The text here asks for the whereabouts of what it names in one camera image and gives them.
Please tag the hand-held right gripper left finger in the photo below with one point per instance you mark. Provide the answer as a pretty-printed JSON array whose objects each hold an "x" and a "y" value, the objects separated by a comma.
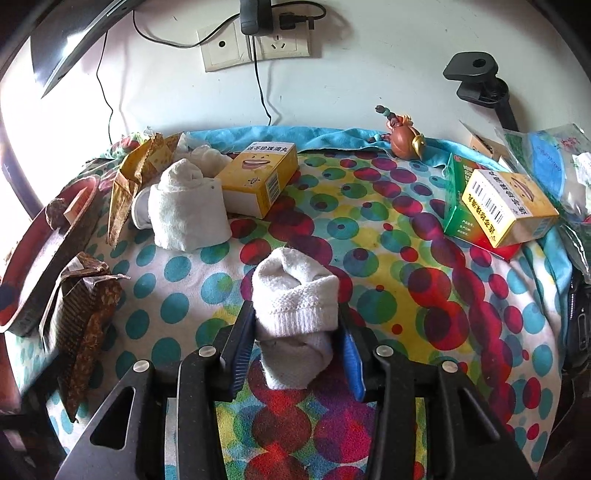
[{"x": 242, "y": 344}]

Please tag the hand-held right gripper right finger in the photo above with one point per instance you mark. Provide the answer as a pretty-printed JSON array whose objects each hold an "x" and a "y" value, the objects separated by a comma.
[{"x": 351, "y": 364}]

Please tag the white knitted sock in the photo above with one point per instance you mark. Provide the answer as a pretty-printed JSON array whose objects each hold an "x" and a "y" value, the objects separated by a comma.
[{"x": 295, "y": 295}]

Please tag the white stained sock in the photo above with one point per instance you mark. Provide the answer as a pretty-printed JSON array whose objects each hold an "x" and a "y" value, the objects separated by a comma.
[{"x": 184, "y": 217}]

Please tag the white smooth sock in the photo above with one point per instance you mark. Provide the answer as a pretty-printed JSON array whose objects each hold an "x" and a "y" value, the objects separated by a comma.
[{"x": 141, "y": 210}]

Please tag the yellow snack packet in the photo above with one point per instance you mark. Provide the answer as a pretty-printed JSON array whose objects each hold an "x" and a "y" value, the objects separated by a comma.
[{"x": 152, "y": 154}]

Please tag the red round tray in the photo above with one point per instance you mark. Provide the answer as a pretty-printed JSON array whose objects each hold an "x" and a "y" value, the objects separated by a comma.
[{"x": 32, "y": 272}]

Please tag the polka dot blanket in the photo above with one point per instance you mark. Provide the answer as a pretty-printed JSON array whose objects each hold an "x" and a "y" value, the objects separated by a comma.
[{"x": 369, "y": 258}]

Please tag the yellow smiling face box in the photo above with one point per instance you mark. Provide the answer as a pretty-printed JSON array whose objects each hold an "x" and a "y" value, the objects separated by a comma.
[{"x": 258, "y": 182}]

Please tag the brown snack packet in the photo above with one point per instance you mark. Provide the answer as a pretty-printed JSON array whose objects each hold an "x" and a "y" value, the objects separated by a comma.
[{"x": 83, "y": 304}]

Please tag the green and red box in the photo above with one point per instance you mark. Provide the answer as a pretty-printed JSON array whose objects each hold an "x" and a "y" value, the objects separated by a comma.
[{"x": 455, "y": 221}]

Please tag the yellow-brown snack packet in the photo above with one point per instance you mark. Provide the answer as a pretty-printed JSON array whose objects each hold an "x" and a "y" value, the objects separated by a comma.
[{"x": 121, "y": 203}]

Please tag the small red box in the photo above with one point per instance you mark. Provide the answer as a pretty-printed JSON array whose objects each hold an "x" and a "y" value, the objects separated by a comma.
[{"x": 71, "y": 213}]

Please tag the yellow barcode box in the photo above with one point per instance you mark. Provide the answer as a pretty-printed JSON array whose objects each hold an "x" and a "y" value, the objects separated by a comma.
[{"x": 508, "y": 207}]

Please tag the black bag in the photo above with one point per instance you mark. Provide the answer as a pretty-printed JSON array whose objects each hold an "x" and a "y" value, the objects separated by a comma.
[{"x": 577, "y": 323}]

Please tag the orange toy figure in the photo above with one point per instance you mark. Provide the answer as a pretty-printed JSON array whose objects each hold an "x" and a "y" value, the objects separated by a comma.
[{"x": 406, "y": 138}]

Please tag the brown paper packet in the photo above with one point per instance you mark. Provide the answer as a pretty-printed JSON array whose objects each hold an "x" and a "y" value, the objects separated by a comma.
[{"x": 482, "y": 144}]

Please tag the clear plastic bag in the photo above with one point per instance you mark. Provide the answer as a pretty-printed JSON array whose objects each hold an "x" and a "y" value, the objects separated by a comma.
[{"x": 554, "y": 161}]

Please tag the black plug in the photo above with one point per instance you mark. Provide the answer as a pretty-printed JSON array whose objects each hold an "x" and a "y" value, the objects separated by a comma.
[{"x": 291, "y": 21}]

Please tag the black charger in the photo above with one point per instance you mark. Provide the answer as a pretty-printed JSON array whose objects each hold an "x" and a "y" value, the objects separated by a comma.
[{"x": 253, "y": 16}]

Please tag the white wall socket plate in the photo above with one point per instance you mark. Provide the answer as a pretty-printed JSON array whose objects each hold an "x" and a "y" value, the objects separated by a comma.
[
  {"x": 221, "y": 46},
  {"x": 286, "y": 46}
]

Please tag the black clamp mount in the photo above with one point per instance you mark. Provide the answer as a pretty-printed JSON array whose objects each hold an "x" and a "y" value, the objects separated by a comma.
[{"x": 480, "y": 83}]

